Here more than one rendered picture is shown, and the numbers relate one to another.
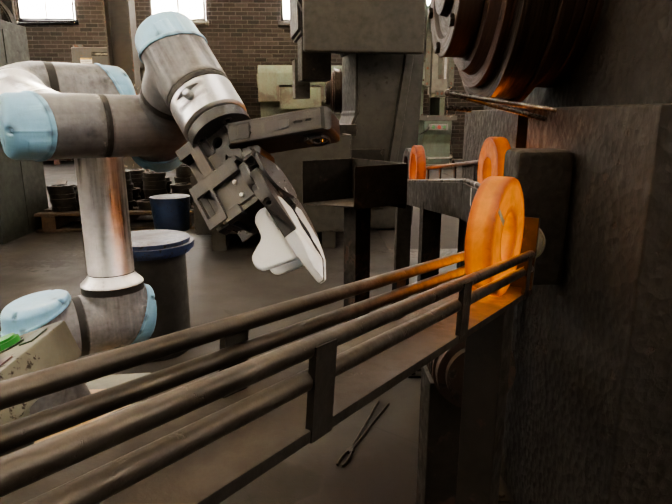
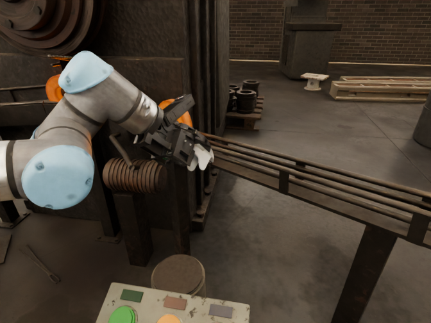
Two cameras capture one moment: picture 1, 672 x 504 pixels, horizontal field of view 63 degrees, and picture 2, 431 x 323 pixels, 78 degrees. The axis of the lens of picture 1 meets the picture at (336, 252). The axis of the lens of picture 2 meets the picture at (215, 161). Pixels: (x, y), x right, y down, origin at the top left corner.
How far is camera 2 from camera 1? 0.72 m
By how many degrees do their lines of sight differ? 73
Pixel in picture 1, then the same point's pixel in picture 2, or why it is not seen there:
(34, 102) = (79, 152)
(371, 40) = not seen: outside the picture
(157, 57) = (113, 88)
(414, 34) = not seen: outside the picture
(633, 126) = (167, 68)
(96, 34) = not seen: outside the picture
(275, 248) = (204, 158)
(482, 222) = (188, 119)
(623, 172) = (165, 84)
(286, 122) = (185, 106)
